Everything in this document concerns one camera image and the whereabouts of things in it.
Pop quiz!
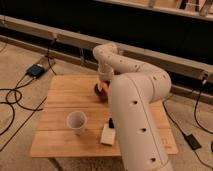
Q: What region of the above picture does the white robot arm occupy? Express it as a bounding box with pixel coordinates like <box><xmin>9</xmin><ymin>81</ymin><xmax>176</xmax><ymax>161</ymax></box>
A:
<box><xmin>93</xmin><ymin>43</ymin><xmax>174</xmax><ymax>171</ymax></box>

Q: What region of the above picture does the wooden table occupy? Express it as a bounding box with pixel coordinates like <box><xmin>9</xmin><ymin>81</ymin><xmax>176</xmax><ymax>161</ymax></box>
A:
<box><xmin>29</xmin><ymin>74</ymin><xmax>179</xmax><ymax>159</ymax></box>

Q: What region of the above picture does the black rectangular box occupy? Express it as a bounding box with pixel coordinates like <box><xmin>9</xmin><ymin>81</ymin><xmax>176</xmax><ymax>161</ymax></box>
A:
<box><xmin>108</xmin><ymin>118</ymin><xmax>114</xmax><ymax>129</ymax></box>

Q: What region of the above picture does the white rectangular block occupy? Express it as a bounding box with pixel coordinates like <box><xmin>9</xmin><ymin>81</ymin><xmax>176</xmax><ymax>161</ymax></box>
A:
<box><xmin>100</xmin><ymin>124</ymin><xmax>116</xmax><ymax>146</ymax></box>

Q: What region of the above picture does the black power adapter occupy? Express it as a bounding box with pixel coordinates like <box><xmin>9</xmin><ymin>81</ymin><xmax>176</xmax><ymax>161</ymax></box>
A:
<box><xmin>26</xmin><ymin>64</ymin><xmax>45</xmax><ymax>78</ymax></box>

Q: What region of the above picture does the black power brick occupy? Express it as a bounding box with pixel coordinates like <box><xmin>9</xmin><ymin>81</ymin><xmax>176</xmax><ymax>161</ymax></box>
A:
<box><xmin>184</xmin><ymin>134</ymin><xmax>201</xmax><ymax>150</ymax></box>

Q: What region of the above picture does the black floor cable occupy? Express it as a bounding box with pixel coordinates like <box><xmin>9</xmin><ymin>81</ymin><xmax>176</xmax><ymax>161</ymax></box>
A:
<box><xmin>0</xmin><ymin>39</ymin><xmax>58</xmax><ymax>153</ymax></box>

